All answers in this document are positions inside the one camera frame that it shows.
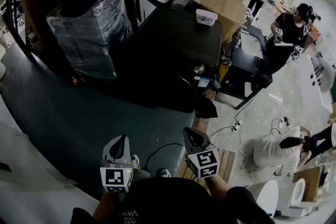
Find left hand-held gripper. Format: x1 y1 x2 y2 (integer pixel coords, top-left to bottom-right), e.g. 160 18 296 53
99 135 134 194

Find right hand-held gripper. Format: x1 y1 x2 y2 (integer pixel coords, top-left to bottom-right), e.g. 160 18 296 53
183 127 220 180

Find black round washing machine door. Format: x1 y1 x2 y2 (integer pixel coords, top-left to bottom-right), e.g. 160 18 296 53
146 74 199 113

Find person's left forearm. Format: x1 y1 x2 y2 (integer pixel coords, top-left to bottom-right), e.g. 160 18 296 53
93 190 124 222

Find person's right forearm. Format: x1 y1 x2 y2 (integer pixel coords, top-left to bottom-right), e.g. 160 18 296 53
204 177 233 209

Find black washing machine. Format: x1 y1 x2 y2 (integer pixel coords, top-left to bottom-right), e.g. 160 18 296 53
115 6 223 113

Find large cardboard box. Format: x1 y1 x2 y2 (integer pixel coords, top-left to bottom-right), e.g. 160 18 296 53
193 0 247 45

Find brown wooden board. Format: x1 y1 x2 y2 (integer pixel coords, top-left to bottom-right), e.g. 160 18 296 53
192 117 211 137

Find person's left white sneaker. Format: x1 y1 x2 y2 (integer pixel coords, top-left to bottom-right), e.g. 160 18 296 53
130 154 141 169

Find black cloth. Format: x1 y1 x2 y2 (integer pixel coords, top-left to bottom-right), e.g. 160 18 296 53
195 98 219 119

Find person's grey trousers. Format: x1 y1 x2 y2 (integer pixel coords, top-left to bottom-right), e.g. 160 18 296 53
130 167 152 184

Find wooden slatted pallet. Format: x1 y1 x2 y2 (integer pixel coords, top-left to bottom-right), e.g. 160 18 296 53
175 148 236 185

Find blue label sticker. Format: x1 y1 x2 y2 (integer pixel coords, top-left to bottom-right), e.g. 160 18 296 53
197 77 210 89

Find person's black shirt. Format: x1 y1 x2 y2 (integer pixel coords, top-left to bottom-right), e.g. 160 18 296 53
70 177 276 224

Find yellow panel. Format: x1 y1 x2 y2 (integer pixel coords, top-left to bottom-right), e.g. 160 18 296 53
219 63 229 82

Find black table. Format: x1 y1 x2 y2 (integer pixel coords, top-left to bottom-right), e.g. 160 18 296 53
219 23 274 110

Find white round tub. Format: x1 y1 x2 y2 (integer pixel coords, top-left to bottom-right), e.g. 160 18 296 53
246 179 279 219

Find grey board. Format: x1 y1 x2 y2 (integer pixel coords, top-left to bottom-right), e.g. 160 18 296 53
239 29 264 58

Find white toilet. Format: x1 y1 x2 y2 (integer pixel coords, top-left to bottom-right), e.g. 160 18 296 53
277 177 317 218

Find plastic-wrapped dark appliance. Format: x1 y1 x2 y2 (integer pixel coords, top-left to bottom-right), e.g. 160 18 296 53
46 0 133 79

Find white plastic box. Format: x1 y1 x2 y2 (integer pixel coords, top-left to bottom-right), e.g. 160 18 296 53
195 8 218 26

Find brown cardboard toilet box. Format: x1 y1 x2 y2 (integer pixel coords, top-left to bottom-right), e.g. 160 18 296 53
292 166 323 202

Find white table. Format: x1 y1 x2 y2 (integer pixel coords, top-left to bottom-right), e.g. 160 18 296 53
306 53 334 114

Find small white device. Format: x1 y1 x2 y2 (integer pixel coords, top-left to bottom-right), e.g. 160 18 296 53
172 0 191 8

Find black cable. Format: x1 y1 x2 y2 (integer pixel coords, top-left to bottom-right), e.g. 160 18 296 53
145 142 187 170

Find white cable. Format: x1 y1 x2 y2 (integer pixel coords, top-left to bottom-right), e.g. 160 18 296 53
209 106 260 185

